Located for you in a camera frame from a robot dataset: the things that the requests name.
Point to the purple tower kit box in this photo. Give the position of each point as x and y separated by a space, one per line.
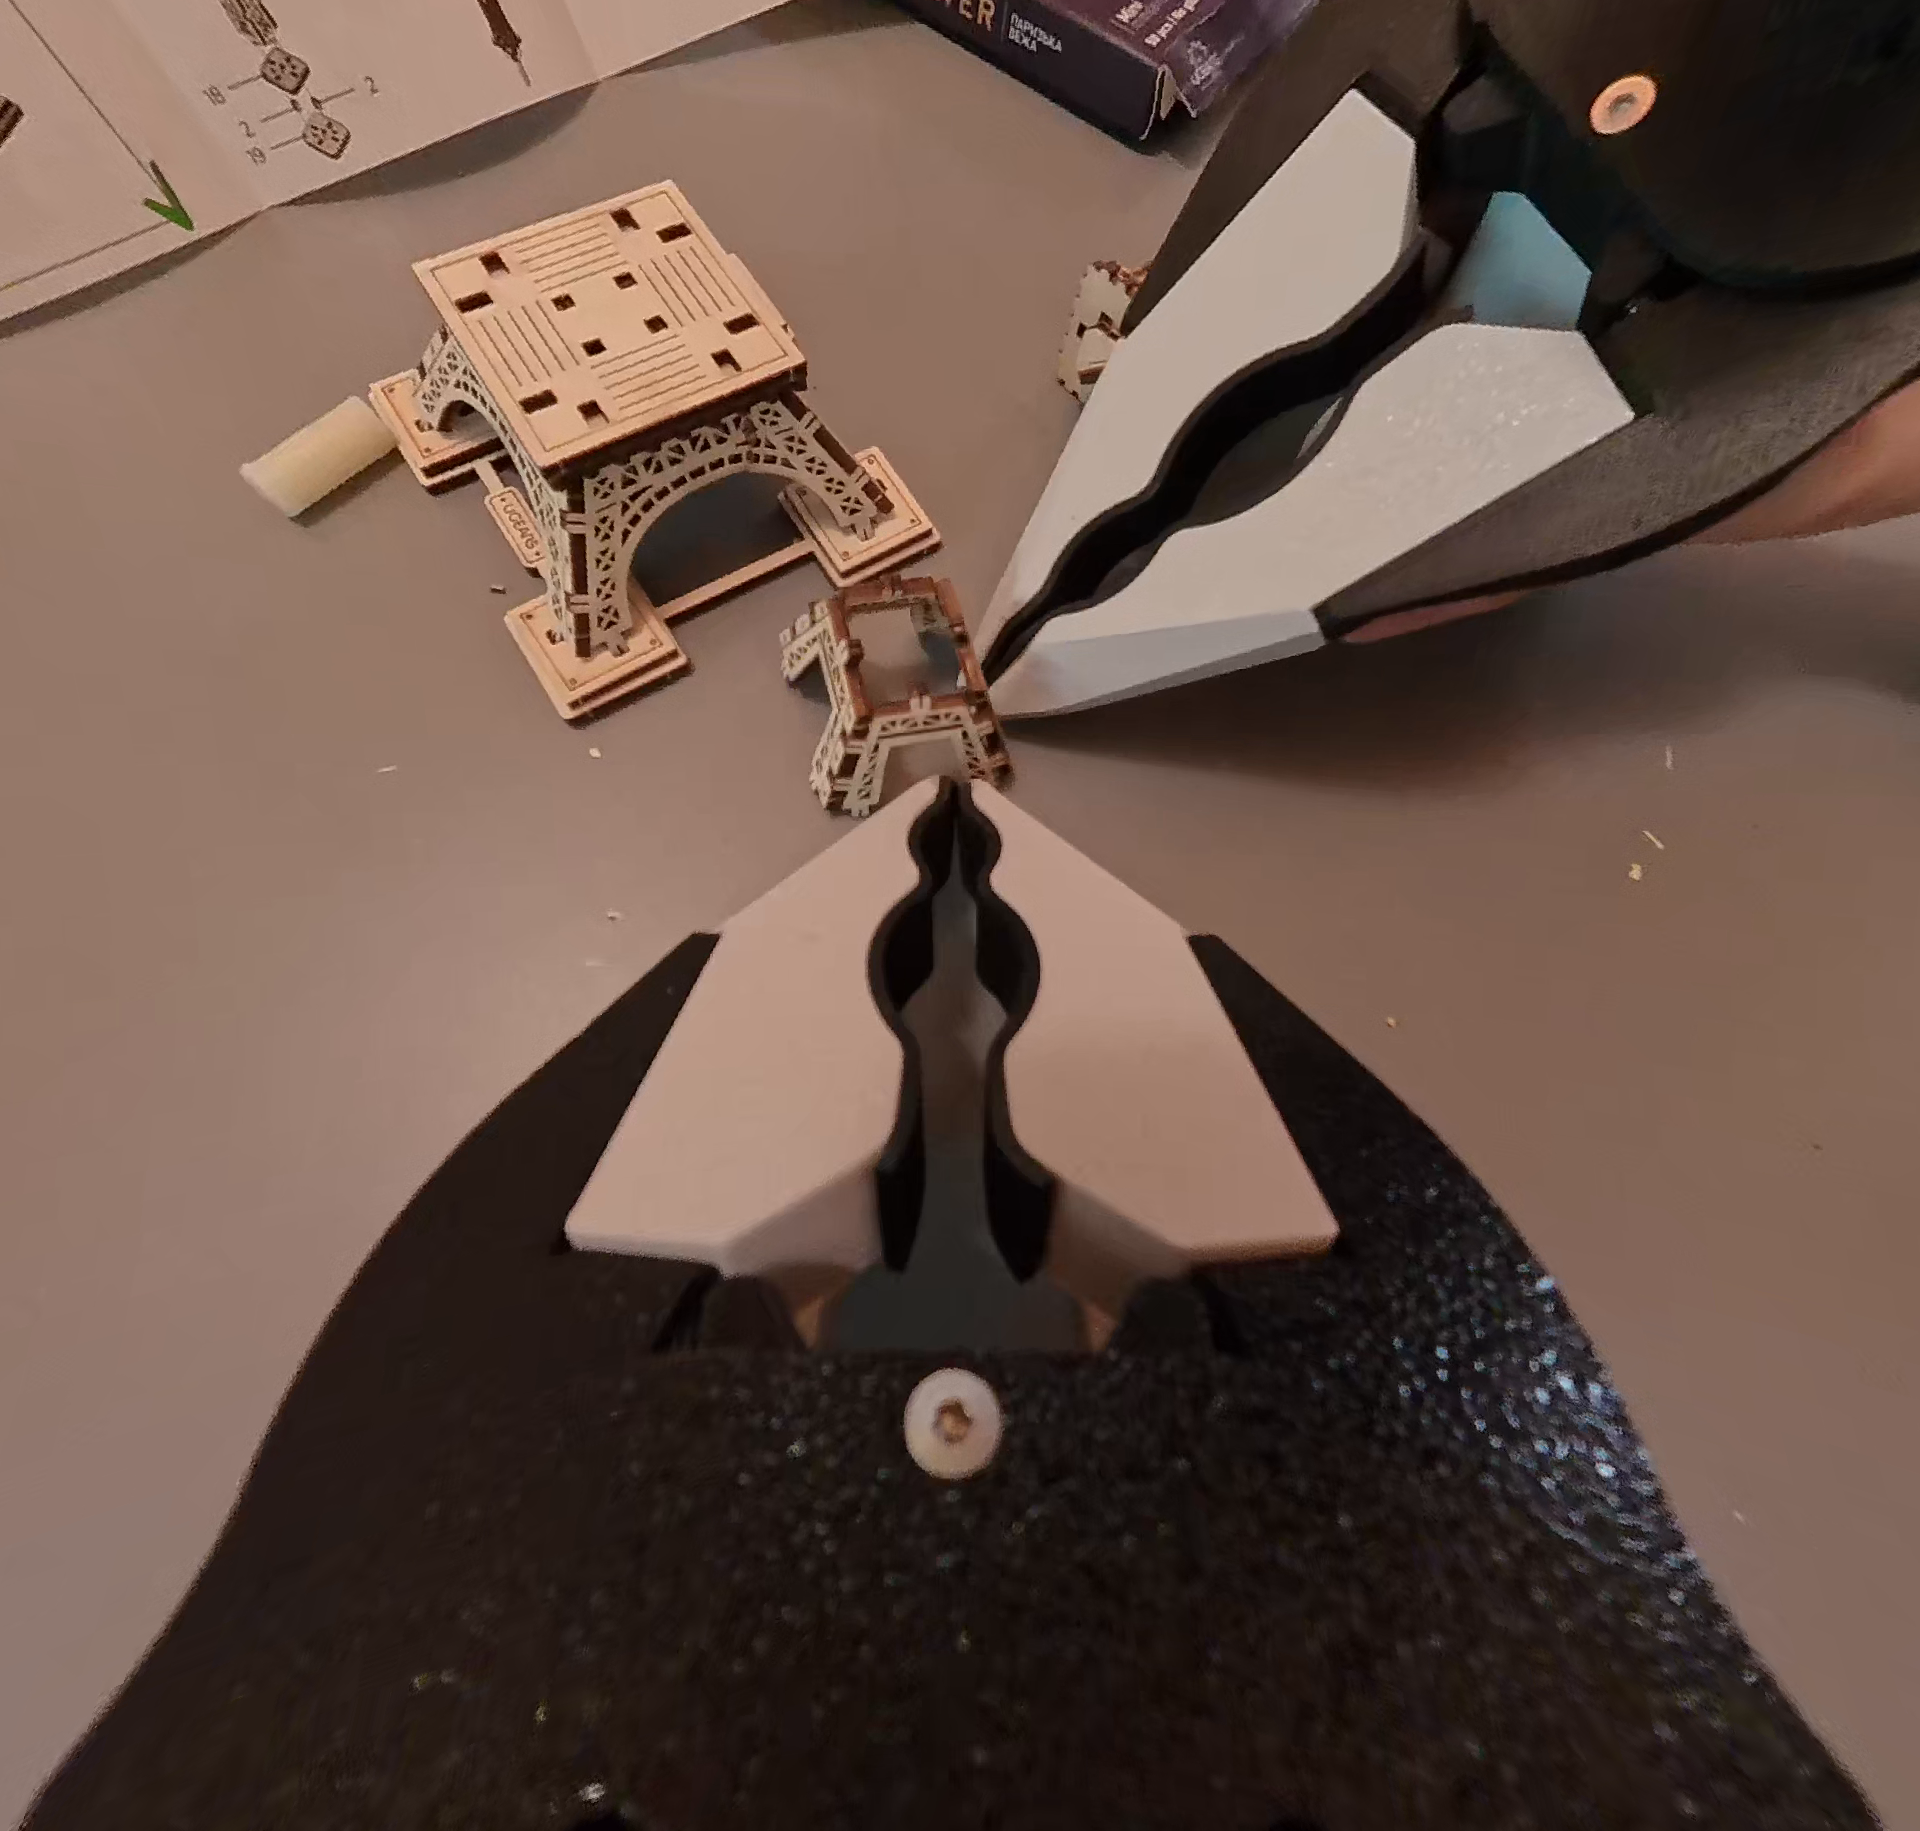
1080 0

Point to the wooden tower base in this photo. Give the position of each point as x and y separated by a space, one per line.
600 315

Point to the wooden tower spire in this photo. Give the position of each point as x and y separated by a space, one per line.
1096 325

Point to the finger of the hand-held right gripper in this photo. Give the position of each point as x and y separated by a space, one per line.
1441 451
1246 285

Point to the person's right hand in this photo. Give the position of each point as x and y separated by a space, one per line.
1831 474

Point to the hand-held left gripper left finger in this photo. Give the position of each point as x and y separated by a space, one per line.
751 1095

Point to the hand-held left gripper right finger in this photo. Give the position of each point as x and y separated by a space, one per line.
1163 1095

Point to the small wooden tower midsection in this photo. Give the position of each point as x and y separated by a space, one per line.
916 730

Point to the pale wax stick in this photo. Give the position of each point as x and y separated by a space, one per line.
316 459

